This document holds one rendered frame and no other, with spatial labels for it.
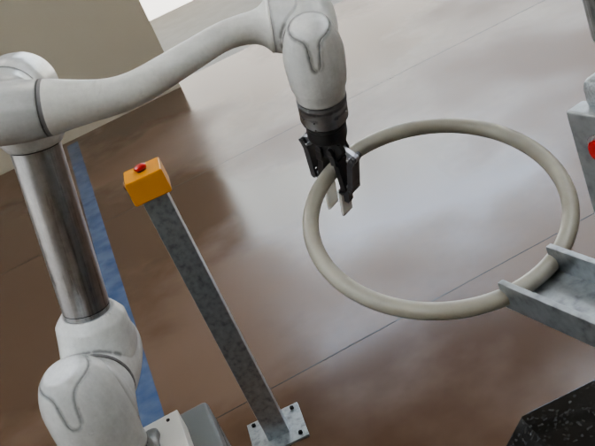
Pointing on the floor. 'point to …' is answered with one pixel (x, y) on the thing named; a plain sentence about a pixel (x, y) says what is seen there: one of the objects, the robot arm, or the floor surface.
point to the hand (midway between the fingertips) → (337, 196)
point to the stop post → (214, 308)
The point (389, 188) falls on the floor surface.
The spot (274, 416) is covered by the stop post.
